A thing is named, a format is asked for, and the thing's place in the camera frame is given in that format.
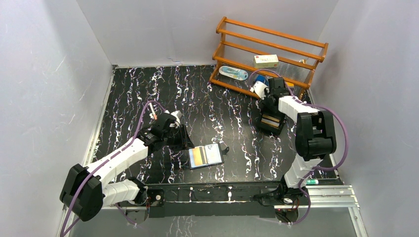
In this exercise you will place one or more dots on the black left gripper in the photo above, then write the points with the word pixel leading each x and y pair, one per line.
pixel 183 139

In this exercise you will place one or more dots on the black leather card holder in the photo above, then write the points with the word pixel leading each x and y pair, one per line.
pixel 223 151

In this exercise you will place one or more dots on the grey credit card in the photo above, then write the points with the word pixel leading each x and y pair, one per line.
pixel 213 153

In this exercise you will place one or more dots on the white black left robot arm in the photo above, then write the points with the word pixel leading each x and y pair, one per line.
pixel 114 163

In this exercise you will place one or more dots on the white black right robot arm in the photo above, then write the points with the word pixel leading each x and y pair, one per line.
pixel 314 135

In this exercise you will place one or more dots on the black tray with cards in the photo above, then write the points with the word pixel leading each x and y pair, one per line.
pixel 272 122

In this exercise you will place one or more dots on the small pen on table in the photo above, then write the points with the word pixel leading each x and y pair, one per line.
pixel 153 114

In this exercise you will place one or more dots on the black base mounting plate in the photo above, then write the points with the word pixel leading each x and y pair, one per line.
pixel 215 199

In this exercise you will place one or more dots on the white blue packaged item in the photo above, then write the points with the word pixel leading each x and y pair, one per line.
pixel 233 73

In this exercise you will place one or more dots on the small blue cube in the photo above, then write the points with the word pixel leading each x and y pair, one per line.
pixel 261 78

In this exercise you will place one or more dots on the orange wooden shelf rack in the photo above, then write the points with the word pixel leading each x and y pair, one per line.
pixel 246 50

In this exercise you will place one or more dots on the white cardboard box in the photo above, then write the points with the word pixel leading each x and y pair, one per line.
pixel 265 61

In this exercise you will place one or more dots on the green white marker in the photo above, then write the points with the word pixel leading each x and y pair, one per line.
pixel 312 182

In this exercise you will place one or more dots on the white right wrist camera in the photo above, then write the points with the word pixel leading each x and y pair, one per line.
pixel 260 89

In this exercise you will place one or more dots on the aluminium frame rail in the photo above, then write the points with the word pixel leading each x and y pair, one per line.
pixel 327 196

